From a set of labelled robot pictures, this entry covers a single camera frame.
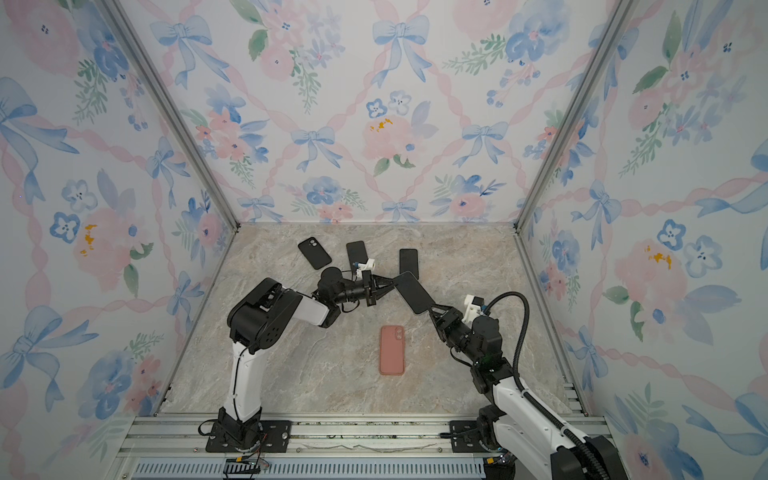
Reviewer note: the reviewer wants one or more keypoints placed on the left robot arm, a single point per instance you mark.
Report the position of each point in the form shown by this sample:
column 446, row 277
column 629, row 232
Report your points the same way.
column 256, row 324

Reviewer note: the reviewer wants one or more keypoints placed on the right corner aluminium post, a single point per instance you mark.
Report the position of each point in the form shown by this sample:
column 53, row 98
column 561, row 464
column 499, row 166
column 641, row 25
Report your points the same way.
column 614, row 28

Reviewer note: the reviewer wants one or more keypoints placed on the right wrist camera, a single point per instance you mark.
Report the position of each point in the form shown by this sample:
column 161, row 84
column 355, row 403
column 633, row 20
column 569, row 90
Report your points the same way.
column 474, row 307

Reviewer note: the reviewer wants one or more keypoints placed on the corner aluminium post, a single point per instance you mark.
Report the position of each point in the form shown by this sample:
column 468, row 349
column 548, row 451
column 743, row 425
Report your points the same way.
column 117, row 19
column 614, row 28

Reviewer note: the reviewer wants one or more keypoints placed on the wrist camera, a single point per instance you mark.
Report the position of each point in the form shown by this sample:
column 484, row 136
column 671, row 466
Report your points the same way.
column 474, row 307
column 360, row 268

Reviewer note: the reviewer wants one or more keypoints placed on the blue phone black screen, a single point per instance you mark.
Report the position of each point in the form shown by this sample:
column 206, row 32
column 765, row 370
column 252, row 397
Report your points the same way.
column 409, row 262

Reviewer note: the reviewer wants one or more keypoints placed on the phone with pink edge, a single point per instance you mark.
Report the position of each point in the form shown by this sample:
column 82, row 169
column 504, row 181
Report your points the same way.
column 357, row 254

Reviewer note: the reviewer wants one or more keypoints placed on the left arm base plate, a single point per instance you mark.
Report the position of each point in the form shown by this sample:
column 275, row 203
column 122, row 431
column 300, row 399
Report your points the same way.
column 272, row 436

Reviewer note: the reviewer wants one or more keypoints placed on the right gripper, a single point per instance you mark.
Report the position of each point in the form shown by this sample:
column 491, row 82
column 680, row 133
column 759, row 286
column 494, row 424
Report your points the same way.
column 455, row 320

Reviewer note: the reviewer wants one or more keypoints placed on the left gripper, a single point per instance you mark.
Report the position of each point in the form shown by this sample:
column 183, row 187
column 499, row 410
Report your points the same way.
column 375, row 284

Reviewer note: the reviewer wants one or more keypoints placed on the aluminium rail frame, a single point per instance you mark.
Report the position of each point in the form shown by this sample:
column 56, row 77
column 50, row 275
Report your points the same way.
column 172, row 446

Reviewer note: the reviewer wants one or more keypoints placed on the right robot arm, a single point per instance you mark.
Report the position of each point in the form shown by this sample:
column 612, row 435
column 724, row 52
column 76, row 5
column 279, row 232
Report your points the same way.
column 516, row 420

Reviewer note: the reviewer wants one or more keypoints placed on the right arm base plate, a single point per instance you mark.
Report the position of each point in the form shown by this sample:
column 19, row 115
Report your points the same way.
column 465, row 437

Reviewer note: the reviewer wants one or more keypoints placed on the black phone case with camera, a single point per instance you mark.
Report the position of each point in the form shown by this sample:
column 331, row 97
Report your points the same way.
column 314, row 253

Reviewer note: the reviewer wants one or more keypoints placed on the pink phone case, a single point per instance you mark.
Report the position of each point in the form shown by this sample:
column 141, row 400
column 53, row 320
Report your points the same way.
column 392, row 350

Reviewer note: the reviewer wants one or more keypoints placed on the left corner aluminium post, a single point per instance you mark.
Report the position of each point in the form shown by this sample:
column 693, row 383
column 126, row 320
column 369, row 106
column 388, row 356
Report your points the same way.
column 117, row 19

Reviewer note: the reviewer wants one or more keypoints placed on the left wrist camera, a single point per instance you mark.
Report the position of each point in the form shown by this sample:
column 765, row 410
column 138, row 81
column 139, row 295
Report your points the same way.
column 360, row 268

